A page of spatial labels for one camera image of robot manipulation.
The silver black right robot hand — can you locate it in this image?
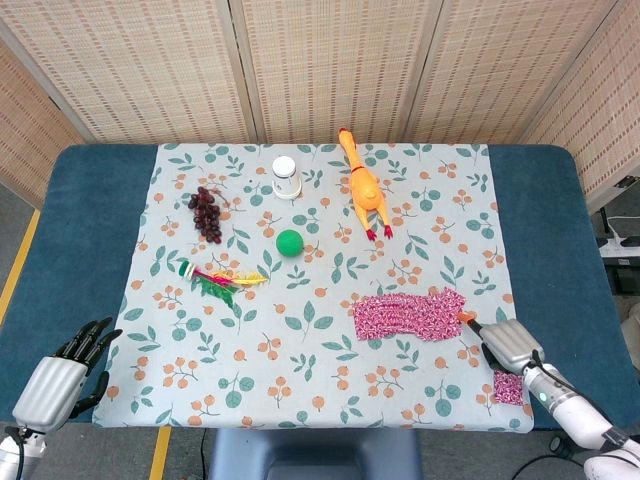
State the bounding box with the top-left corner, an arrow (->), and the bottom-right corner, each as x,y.
457,310 -> 547,375

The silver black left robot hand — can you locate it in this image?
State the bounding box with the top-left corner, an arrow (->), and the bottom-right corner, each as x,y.
11,316 -> 124,434

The pink knitted cloth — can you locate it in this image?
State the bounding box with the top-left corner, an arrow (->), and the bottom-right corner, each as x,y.
351,285 -> 469,344

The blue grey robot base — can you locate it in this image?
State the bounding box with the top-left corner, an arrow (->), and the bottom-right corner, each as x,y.
207,428 -> 424,480

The blue table cover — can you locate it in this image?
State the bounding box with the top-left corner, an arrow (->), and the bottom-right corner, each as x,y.
0,143 -> 631,432

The white power strip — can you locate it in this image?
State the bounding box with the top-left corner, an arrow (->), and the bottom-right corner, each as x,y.
598,235 -> 640,258

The colourful feather shuttlecock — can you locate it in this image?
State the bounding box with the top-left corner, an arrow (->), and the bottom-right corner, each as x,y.
178,259 -> 270,309

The floral print tablecloth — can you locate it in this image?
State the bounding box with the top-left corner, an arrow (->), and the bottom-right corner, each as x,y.
92,142 -> 535,432

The yellow rubber chicken toy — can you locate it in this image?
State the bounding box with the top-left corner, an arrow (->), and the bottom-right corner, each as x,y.
337,127 -> 395,243

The dark purple grape bunch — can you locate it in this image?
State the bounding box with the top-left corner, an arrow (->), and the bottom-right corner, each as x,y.
187,186 -> 223,246

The green ball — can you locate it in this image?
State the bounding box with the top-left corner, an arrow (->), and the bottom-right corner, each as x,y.
275,229 -> 305,259

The woven bamboo screen panel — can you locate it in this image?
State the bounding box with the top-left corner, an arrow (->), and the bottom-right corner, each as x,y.
403,0 -> 622,145
0,0 -> 251,145
519,0 -> 640,214
229,0 -> 444,145
0,39 -> 85,210

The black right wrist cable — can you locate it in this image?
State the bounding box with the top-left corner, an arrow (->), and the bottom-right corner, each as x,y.
530,349 -> 581,396

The black floor cable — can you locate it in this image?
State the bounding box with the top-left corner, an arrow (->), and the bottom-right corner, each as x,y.
510,452 -> 584,480

